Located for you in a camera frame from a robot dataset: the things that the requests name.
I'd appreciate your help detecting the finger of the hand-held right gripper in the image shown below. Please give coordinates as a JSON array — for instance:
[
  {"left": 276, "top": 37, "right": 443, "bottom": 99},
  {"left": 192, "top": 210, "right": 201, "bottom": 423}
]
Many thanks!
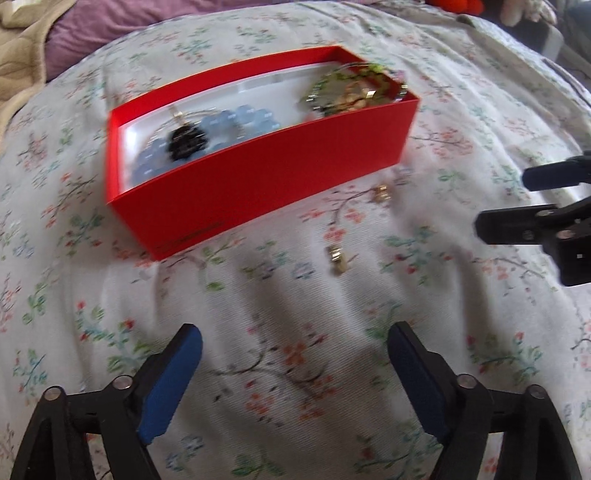
[
  {"left": 475, "top": 196, "right": 591, "bottom": 246},
  {"left": 523, "top": 155, "right": 591, "bottom": 191}
]

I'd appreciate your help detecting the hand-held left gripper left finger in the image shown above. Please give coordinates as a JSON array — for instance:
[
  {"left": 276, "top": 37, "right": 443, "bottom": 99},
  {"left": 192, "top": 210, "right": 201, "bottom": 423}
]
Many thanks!
[{"left": 9, "top": 323, "right": 204, "bottom": 480}]

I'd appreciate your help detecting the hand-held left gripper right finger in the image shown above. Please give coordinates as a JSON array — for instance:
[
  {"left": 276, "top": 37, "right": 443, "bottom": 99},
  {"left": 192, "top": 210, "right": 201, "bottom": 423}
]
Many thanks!
[{"left": 387, "top": 322, "right": 583, "bottom": 480}]

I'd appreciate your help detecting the red cardboard box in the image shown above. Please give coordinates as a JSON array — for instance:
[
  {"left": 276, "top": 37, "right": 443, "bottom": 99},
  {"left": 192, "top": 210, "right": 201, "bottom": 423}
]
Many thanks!
[{"left": 105, "top": 45, "right": 422, "bottom": 262}]

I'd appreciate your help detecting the light blue bead bracelet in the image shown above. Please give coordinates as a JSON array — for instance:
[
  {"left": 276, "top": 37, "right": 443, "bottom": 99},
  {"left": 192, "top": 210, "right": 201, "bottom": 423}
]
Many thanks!
[{"left": 131, "top": 105, "right": 281, "bottom": 188}]

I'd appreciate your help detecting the grey dark object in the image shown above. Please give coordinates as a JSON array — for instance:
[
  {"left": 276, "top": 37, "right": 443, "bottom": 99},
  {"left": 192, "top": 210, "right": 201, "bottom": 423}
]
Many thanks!
[{"left": 515, "top": 18, "right": 565, "bottom": 62}]

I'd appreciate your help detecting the white plush toy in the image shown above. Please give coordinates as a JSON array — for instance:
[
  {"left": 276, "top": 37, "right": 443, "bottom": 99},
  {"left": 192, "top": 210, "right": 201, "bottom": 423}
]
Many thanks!
[{"left": 500, "top": 0, "right": 560, "bottom": 27}]

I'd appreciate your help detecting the orange plush toy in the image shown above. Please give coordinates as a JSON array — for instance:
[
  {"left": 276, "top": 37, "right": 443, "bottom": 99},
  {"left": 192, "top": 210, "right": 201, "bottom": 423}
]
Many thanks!
[{"left": 424, "top": 0, "right": 485, "bottom": 14}]

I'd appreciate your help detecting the purple cloth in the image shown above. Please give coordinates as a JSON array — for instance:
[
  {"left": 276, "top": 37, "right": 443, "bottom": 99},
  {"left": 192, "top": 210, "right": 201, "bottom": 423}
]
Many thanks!
[{"left": 45, "top": 0, "right": 298, "bottom": 83}]

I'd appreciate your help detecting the beige quilted blanket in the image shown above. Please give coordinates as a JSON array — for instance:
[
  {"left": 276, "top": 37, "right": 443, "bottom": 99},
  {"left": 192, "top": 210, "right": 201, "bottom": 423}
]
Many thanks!
[{"left": 0, "top": 0, "right": 83, "bottom": 132}]

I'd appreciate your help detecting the green beaded bracelet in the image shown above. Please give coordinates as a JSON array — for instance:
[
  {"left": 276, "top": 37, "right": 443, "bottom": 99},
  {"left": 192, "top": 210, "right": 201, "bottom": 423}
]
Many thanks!
[{"left": 302, "top": 64, "right": 408, "bottom": 117}]

